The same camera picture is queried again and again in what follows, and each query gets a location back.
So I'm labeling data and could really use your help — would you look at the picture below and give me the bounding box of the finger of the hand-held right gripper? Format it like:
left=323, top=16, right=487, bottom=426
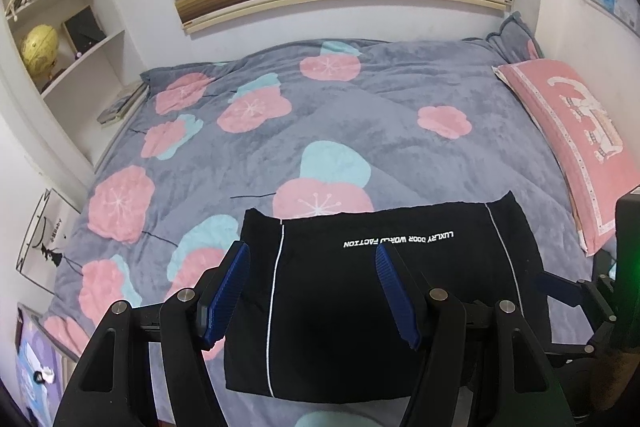
left=535, top=271, right=617, bottom=324
left=546, top=341, right=608, bottom=359

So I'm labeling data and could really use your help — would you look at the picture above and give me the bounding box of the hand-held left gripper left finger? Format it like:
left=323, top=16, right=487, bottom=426
left=52, top=241, right=252, bottom=427

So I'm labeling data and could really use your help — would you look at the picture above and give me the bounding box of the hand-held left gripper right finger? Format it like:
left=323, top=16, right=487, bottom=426
left=375, top=242, right=576, bottom=427

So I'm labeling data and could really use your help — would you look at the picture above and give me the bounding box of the black hooded jacket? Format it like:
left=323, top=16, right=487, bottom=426
left=222, top=189, right=553, bottom=405

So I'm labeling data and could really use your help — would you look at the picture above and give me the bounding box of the pink printed pillow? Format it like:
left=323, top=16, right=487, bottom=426
left=492, top=59, right=640, bottom=258

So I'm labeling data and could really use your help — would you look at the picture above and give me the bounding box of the white paper bag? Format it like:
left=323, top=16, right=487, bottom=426
left=15, top=187, right=83, bottom=295

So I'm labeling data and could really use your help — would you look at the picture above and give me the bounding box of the purple printed box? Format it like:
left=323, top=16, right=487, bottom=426
left=12, top=302, right=81, bottom=427

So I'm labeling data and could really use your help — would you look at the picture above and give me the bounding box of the small stack of books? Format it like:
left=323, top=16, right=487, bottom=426
left=97, top=81, right=151, bottom=128

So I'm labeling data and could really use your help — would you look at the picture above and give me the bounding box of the grey floral blanket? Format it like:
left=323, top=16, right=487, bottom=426
left=42, top=38, right=608, bottom=427

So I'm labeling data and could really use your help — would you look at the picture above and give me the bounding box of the grey pillow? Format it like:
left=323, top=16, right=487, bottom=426
left=485, top=11, right=546, bottom=62

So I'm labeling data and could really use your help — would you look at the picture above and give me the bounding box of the black box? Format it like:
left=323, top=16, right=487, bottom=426
left=61, top=5, right=108, bottom=52

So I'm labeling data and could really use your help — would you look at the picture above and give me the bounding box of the gold globe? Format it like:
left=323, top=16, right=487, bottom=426
left=20, top=24, right=63, bottom=82

